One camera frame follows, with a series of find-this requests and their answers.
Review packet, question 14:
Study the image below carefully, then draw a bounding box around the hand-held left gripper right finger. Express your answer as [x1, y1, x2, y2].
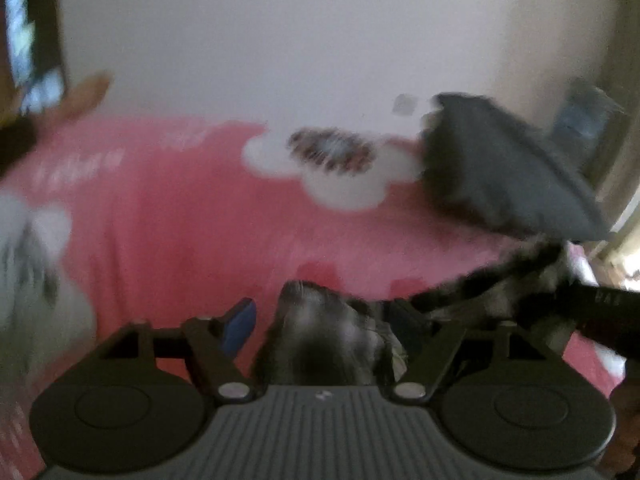
[387, 300, 563, 403]

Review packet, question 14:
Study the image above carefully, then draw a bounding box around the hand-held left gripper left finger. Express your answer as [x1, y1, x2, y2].
[97, 297, 258, 403]

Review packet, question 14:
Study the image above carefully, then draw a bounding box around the black white plaid shirt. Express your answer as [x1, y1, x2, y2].
[250, 237, 593, 386]

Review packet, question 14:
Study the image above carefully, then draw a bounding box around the pink floral blanket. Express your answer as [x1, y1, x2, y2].
[0, 112, 626, 480]

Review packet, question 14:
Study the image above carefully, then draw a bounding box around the dark grey folded garment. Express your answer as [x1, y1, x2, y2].
[419, 91, 617, 241]

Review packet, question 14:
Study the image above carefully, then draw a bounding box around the dark door frame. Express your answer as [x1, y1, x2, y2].
[5, 0, 68, 116]

